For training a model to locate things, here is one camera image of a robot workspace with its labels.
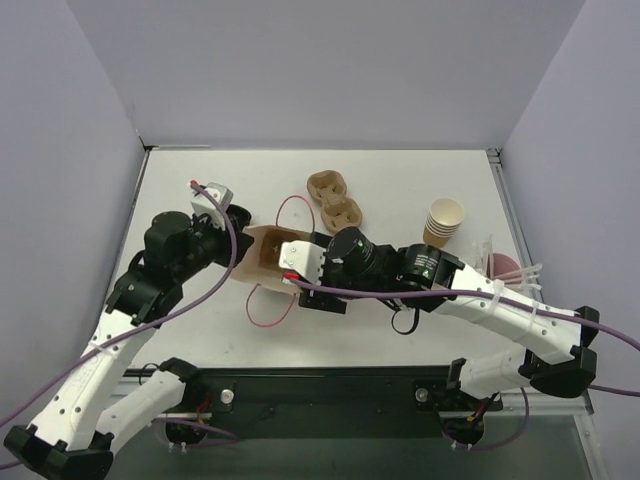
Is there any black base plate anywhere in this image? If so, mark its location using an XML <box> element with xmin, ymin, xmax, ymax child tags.
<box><xmin>165</xmin><ymin>366</ymin><xmax>502</xmax><ymax>445</ymax></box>

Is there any pink cup with straws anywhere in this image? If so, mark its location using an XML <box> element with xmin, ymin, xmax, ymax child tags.
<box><xmin>472</xmin><ymin>236</ymin><xmax>542</xmax><ymax>296</ymax></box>

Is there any aluminium frame rail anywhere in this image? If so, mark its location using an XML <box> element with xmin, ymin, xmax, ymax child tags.
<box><xmin>487</xmin><ymin>147</ymin><xmax>596</xmax><ymax>416</ymax></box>

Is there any stack of brown paper cups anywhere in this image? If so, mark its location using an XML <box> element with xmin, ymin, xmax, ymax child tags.
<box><xmin>423</xmin><ymin>198</ymin><xmax>465</xmax><ymax>248</ymax></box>

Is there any cream and pink paper bag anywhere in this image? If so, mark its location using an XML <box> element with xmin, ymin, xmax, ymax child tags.
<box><xmin>232</xmin><ymin>194</ymin><xmax>319</xmax><ymax>329</ymax></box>

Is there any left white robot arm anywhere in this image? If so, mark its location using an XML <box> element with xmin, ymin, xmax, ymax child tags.
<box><xmin>4</xmin><ymin>205</ymin><xmax>254</xmax><ymax>479</ymax></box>

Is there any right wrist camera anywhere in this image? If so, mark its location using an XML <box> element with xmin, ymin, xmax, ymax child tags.
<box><xmin>278</xmin><ymin>240</ymin><xmax>325</xmax><ymax>285</ymax></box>

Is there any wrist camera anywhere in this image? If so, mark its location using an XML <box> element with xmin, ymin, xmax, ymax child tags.
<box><xmin>190</xmin><ymin>182</ymin><xmax>234</xmax><ymax>225</ymax></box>
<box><xmin>278</xmin><ymin>240</ymin><xmax>325</xmax><ymax>285</ymax></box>

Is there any brown pulp cup carrier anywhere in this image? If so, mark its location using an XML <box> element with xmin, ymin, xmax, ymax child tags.
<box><xmin>307</xmin><ymin>170</ymin><xmax>363</xmax><ymax>234</ymax></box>

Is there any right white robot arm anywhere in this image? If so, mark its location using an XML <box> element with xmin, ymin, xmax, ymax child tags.
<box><xmin>278</xmin><ymin>227</ymin><xmax>599</xmax><ymax>408</ymax></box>

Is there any stack of black lids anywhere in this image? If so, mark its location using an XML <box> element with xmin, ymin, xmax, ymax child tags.
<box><xmin>226</xmin><ymin>204</ymin><xmax>252</xmax><ymax>232</ymax></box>

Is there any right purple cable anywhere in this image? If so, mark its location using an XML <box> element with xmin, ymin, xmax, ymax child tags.
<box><xmin>289</xmin><ymin>277</ymin><xmax>640</xmax><ymax>454</ymax></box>

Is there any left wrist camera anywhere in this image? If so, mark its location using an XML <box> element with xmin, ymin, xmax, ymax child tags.
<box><xmin>190</xmin><ymin>182</ymin><xmax>234</xmax><ymax>225</ymax></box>

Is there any purple cable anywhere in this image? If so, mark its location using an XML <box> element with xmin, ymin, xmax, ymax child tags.
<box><xmin>0</xmin><ymin>184</ymin><xmax>241</xmax><ymax>451</ymax></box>
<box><xmin>289</xmin><ymin>277</ymin><xmax>640</xmax><ymax>454</ymax></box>

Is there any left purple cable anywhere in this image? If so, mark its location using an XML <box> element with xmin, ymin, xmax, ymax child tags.
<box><xmin>0</xmin><ymin>184</ymin><xmax>241</xmax><ymax>451</ymax></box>

